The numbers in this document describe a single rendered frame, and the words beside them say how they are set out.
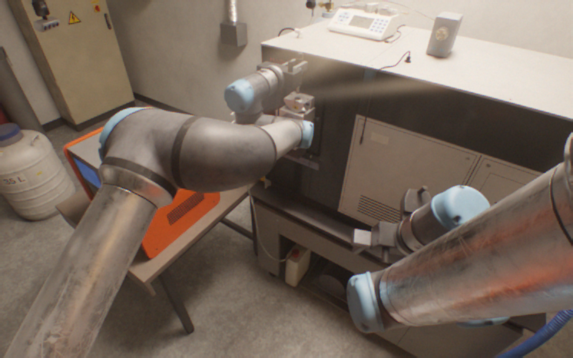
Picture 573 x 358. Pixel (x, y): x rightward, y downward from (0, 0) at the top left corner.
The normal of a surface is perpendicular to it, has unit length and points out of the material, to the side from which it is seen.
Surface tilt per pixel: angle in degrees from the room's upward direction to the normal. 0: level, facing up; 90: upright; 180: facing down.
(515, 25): 90
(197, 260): 0
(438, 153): 90
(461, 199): 25
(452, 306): 104
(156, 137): 37
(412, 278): 86
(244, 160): 69
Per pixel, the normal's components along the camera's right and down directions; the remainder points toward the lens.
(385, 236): 0.09, -0.43
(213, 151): 0.37, 0.00
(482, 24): -0.55, 0.53
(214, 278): 0.02, -0.77
